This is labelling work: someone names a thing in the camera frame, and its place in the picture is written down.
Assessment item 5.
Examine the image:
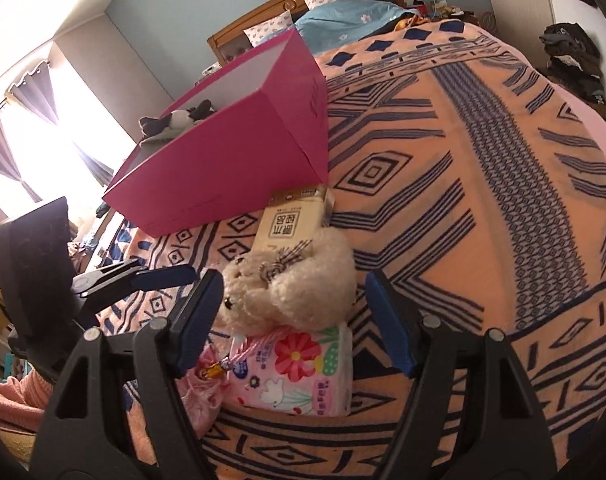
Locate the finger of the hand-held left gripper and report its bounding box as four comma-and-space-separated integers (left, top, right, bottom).
85, 258, 142, 291
75, 266, 199, 328

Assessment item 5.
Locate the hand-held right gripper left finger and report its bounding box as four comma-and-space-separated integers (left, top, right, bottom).
30, 269, 225, 480

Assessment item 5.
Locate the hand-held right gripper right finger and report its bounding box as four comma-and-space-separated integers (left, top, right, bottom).
365, 269, 556, 480

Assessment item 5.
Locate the pink drawstring pouch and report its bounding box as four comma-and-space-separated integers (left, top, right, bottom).
175, 327, 289, 436

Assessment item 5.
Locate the cream teddy bear plush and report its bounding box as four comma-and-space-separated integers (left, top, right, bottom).
217, 227, 358, 335

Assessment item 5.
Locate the floral tissue packet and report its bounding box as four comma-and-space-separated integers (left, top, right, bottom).
223, 324, 354, 416

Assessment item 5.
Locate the beige tissue packet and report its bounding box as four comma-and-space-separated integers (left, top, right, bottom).
253, 185, 336, 261

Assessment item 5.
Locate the pink cardboard box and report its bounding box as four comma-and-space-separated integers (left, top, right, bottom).
102, 27, 330, 236

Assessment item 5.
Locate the dark brown white plush dog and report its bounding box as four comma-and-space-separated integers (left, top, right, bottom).
139, 100, 215, 140

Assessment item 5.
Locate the purple curtain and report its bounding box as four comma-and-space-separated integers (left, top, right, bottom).
8, 62, 114, 186
0, 105, 44, 203

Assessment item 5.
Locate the orange patterned blanket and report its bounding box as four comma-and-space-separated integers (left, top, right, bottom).
95, 17, 606, 480

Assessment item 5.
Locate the pink bed sheet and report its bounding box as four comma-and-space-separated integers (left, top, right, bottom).
543, 72, 606, 171

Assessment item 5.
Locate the wooden headboard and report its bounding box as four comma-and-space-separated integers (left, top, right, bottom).
206, 0, 404, 66

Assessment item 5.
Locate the yellow orange cloth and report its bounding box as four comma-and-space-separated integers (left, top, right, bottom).
394, 12, 429, 31

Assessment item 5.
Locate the blue floral duvet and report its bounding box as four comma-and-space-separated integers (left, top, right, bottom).
293, 0, 409, 53

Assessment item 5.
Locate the pile of dark clothes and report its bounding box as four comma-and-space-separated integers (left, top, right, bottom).
539, 22, 606, 106

